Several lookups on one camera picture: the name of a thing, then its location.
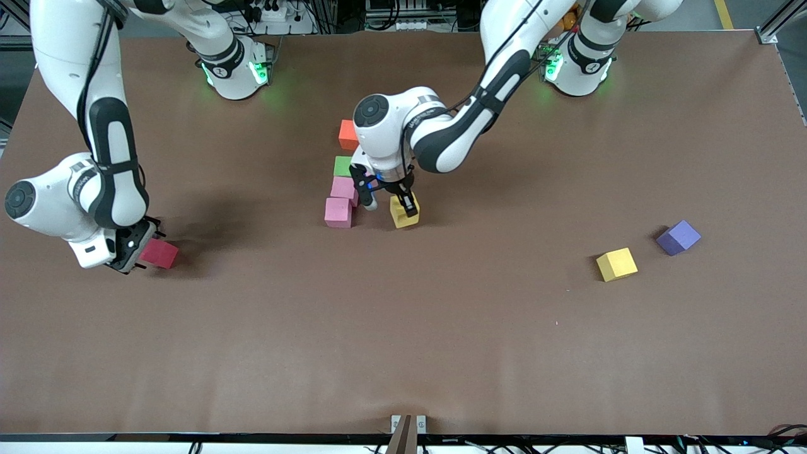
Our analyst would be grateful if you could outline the black cable bundle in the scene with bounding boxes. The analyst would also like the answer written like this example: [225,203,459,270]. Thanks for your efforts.
[766,424,807,450]

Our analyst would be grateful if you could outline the purple foam cube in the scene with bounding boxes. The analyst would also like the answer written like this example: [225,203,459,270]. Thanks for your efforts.
[656,219,702,257]

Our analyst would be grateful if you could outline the aluminium frame profile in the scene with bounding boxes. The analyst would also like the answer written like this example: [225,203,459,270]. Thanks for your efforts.
[0,0,35,52]
[757,0,807,45]

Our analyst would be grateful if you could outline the crimson red foam cube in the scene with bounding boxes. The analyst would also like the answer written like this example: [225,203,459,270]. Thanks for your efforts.
[140,238,180,271]

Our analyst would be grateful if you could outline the yellow foam cube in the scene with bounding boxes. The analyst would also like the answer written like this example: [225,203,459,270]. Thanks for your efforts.
[596,247,639,282]
[390,193,421,230]

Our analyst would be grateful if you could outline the pink foam cube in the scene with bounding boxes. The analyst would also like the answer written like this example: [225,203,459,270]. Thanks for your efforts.
[324,197,354,229]
[330,176,361,207]

